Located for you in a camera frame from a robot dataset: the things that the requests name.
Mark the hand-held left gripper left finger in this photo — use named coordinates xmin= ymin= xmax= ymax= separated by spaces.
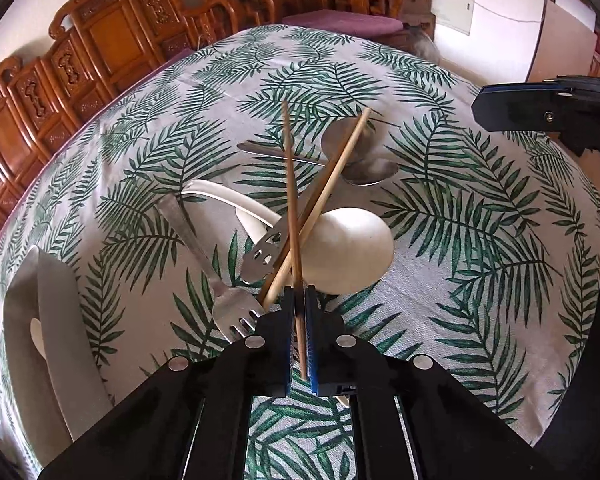
xmin=37 ymin=286 xmax=297 ymax=480

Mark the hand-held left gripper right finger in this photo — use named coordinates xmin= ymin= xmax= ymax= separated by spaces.
xmin=305 ymin=285 xmax=563 ymax=480

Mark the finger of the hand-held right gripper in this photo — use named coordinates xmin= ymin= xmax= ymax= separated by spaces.
xmin=540 ymin=76 xmax=600 ymax=93
xmin=471 ymin=82 xmax=600 ymax=158

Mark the metal fork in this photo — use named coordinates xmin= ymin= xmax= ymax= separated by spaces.
xmin=157 ymin=194 xmax=264 ymax=345

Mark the smiley-face metal spoon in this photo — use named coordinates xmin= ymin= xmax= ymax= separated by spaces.
xmin=241 ymin=120 xmax=377 ymax=282

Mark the large white spoon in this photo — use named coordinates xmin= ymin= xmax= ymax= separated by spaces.
xmin=297 ymin=207 xmax=396 ymax=407

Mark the wooden chopstick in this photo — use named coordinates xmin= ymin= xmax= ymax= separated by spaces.
xmin=257 ymin=107 xmax=372 ymax=308
xmin=281 ymin=101 xmax=310 ymax=381

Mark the grey metal tray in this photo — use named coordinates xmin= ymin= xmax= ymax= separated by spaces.
xmin=2 ymin=244 xmax=115 ymax=443

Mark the white board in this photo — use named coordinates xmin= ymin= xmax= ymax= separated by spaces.
xmin=526 ymin=0 xmax=598 ymax=85

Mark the white electrical panel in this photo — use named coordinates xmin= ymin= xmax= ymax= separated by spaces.
xmin=432 ymin=0 xmax=477 ymax=36

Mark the wooden cabinet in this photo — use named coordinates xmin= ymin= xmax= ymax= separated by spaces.
xmin=402 ymin=0 xmax=438 ymax=41

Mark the leaf-print tablecloth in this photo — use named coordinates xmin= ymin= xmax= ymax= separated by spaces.
xmin=0 ymin=25 xmax=600 ymax=480

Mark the plain metal spoon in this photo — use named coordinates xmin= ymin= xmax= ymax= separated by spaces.
xmin=236 ymin=141 xmax=397 ymax=187

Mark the white soup spoon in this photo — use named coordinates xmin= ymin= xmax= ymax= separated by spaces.
xmin=181 ymin=179 xmax=282 ymax=246

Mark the purple seat cushion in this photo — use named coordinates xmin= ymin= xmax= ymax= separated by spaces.
xmin=281 ymin=9 xmax=403 ymax=36

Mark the wooden spoon in tray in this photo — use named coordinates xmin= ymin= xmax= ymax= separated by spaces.
xmin=29 ymin=317 xmax=47 ymax=361

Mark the carved wooden bench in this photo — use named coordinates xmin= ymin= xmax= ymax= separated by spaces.
xmin=0 ymin=0 xmax=196 ymax=261

